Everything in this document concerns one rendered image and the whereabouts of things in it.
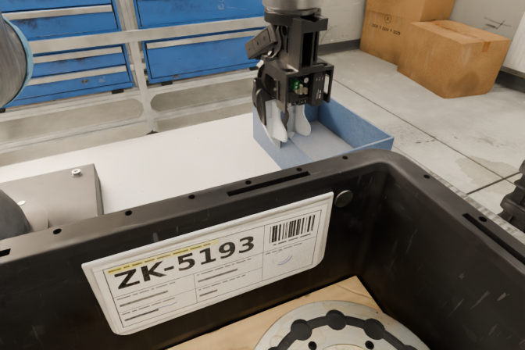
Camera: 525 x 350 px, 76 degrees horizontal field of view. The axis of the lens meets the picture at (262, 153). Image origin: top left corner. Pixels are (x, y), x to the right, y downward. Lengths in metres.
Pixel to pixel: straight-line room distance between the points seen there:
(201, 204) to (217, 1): 1.82
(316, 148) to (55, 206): 0.41
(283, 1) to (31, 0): 1.54
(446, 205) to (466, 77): 2.64
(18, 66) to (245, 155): 0.35
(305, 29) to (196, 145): 0.32
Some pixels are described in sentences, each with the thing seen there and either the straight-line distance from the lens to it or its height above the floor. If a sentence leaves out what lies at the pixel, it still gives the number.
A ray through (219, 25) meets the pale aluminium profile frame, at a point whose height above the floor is 0.60.
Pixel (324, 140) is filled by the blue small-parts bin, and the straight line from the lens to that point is 0.64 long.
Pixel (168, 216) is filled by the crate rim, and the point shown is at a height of 0.93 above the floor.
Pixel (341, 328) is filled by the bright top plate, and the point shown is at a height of 0.86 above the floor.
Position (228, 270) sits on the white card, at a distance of 0.19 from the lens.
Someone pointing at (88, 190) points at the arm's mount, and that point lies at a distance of 0.51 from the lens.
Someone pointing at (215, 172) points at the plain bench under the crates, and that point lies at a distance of 0.56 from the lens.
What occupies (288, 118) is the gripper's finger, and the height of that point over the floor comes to 0.79.
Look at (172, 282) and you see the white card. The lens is 0.19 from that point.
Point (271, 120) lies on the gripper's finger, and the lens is 0.50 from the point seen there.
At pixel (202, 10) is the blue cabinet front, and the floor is 0.67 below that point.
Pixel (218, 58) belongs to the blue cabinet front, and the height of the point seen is 0.41.
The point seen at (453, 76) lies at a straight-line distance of 2.73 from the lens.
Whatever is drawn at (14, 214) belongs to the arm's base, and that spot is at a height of 0.78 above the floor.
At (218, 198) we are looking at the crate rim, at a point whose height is 0.93.
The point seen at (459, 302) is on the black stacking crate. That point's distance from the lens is 0.20.
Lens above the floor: 1.04
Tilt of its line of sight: 34 degrees down
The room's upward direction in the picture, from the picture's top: straight up
